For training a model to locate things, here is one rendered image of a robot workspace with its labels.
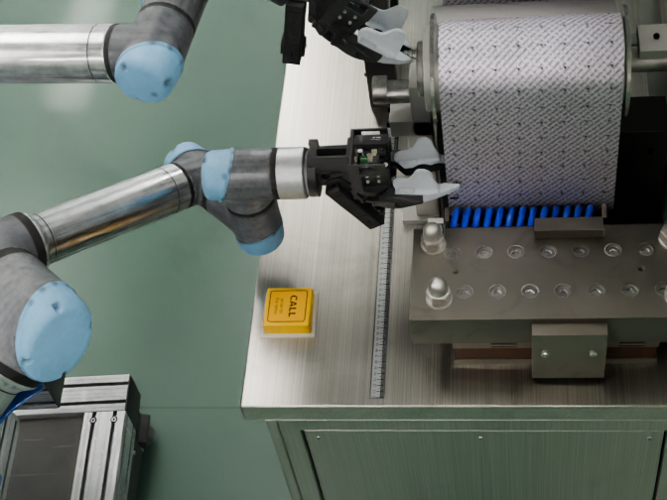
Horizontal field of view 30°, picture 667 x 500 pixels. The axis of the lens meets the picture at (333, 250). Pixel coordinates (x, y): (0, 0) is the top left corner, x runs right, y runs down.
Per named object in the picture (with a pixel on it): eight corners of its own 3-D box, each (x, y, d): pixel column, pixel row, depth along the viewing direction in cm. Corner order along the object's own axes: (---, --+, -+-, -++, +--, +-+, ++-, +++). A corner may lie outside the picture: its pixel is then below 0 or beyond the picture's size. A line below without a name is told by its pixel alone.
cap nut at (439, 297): (426, 288, 171) (424, 269, 168) (453, 288, 171) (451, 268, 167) (425, 310, 169) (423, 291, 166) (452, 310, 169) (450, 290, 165)
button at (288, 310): (269, 296, 190) (267, 287, 188) (315, 296, 189) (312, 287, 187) (265, 334, 186) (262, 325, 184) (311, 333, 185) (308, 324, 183)
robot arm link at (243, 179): (215, 176, 184) (202, 137, 178) (287, 173, 183) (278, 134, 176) (208, 216, 180) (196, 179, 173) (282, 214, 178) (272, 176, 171)
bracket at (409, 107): (401, 200, 199) (383, 63, 174) (441, 199, 198) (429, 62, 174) (399, 225, 196) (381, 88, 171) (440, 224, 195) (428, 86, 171)
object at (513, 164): (449, 210, 181) (442, 123, 166) (612, 206, 178) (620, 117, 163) (449, 212, 181) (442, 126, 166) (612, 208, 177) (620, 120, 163)
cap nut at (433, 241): (421, 234, 177) (418, 214, 174) (446, 233, 177) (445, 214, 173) (420, 254, 175) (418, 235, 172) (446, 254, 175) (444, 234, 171)
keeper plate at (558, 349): (531, 366, 176) (531, 322, 167) (602, 365, 174) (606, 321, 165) (531, 381, 174) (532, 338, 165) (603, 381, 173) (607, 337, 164)
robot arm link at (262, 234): (249, 201, 195) (236, 155, 186) (298, 237, 189) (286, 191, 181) (212, 231, 192) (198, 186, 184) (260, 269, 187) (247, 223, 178)
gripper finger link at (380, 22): (433, 32, 165) (376, 2, 161) (407, 58, 169) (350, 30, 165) (433, 15, 166) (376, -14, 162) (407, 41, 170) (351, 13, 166)
